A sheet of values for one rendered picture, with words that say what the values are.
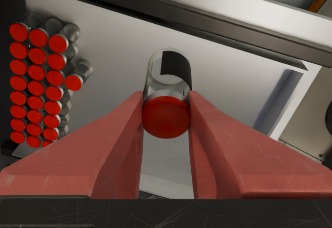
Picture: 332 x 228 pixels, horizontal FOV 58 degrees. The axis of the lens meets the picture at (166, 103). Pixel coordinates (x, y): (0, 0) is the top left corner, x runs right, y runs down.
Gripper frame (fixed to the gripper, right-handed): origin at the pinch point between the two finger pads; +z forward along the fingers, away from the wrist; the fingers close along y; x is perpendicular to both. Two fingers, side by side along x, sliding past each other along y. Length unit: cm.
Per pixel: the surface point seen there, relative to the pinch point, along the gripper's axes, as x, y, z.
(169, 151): 25.4, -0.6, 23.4
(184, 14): 3.8, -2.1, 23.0
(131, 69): 11.9, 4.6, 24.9
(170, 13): 3.8, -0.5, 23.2
